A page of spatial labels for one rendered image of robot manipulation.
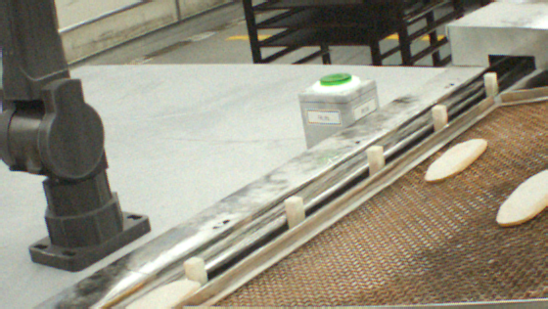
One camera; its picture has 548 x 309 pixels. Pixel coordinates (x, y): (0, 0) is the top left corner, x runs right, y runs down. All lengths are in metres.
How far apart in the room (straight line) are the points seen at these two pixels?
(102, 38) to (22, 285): 5.62
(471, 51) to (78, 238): 0.60
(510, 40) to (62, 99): 0.62
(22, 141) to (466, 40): 0.63
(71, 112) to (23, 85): 0.06
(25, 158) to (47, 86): 0.08
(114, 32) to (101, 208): 5.67
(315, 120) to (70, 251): 0.35
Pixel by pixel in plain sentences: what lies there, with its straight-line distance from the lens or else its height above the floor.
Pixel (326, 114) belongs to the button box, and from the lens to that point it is 1.20.
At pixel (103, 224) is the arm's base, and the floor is 0.85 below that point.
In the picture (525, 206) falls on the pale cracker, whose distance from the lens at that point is 0.70.
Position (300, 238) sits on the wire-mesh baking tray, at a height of 0.89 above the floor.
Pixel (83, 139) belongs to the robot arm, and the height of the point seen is 0.95.
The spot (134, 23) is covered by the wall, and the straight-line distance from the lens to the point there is 6.81.
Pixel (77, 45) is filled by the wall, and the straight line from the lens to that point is 6.47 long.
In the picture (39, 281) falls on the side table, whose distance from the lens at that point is 1.03.
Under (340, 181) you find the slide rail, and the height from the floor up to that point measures 0.85.
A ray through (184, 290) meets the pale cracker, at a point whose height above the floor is 0.86.
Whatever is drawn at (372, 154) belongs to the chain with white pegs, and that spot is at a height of 0.86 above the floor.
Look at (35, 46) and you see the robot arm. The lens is 1.00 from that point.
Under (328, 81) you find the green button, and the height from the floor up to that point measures 0.91.
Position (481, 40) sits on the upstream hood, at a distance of 1.35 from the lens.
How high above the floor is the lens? 1.20
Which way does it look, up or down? 18 degrees down
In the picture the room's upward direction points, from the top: 10 degrees counter-clockwise
